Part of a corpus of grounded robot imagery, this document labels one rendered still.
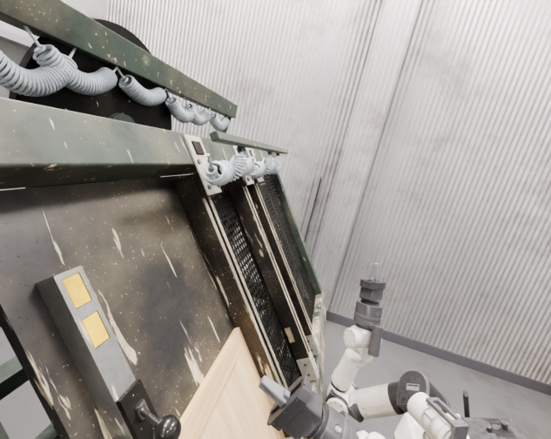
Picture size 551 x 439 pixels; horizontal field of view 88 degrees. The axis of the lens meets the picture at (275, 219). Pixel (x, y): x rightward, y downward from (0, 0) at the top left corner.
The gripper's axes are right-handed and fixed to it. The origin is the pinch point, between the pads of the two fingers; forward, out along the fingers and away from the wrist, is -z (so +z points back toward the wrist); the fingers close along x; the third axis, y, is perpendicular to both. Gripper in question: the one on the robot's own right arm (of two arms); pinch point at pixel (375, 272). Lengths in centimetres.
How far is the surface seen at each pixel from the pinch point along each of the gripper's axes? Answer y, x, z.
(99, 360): 10, 80, 18
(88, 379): 11, 80, 21
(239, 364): 23, 34, 35
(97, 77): 73, 74, -46
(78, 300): 13, 83, 9
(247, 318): 26.9, 30.3, 22.3
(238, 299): 29.4, 33.8, 16.6
